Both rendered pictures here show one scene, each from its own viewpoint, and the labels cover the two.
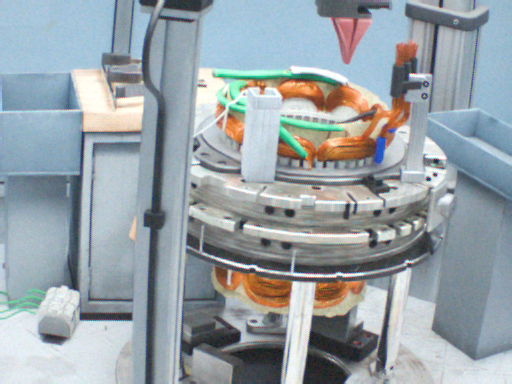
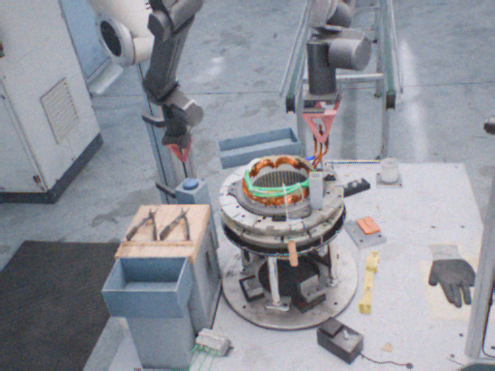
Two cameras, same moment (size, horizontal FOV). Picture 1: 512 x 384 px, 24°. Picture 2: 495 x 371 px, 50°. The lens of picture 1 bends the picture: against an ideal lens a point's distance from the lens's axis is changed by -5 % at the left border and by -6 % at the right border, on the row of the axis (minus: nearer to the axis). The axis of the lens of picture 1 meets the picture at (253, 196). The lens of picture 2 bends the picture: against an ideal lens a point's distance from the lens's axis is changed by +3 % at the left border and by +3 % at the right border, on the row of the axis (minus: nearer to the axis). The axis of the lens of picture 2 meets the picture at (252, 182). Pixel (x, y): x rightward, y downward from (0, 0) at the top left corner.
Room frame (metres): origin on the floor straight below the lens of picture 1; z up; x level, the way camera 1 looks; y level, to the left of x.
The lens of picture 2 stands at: (0.86, 0.96, 1.85)
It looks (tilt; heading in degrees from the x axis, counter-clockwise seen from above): 34 degrees down; 296
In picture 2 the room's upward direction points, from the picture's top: 8 degrees counter-clockwise
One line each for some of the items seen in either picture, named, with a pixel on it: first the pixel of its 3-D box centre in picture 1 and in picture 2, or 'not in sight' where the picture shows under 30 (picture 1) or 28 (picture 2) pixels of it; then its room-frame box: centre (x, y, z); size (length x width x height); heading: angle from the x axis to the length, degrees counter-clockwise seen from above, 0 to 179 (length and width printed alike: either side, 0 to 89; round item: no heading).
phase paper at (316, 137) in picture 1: (316, 141); not in sight; (1.20, -0.06, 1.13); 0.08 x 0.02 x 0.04; 102
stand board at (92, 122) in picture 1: (152, 97); (165, 232); (1.52, 0.14, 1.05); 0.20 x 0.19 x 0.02; 105
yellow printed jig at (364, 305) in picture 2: not in sight; (369, 278); (1.05, -0.09, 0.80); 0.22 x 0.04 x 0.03; 96
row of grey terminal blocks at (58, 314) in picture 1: (59, 312); (213, 341); (1.38, 0.24, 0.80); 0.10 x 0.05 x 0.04; 176
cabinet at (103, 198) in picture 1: (145, 201); (176, 273); (1.52, 0.14, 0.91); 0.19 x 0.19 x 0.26; 15
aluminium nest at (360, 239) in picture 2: not in sight; (363, 231); (1.11, -0.29, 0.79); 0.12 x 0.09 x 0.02; 127
